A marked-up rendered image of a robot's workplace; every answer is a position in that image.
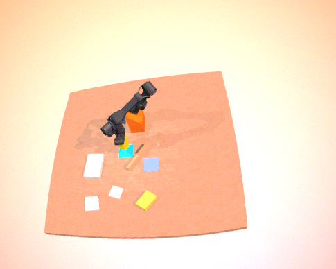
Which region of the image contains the yellow rectangular block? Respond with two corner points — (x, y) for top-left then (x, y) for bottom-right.
(136, 191), (157, 211)

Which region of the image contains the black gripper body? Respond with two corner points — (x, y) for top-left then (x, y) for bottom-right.
(114, 119), (126, 146)

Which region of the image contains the yellow cup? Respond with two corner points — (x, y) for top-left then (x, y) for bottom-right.
(118, 136), (129, 150)

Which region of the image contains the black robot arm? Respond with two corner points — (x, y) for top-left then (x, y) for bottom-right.
(100, 81), (157, 138)

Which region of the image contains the tan rectangular bar with dark middle band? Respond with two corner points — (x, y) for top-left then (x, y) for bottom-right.
(126, 143), (149, 171)

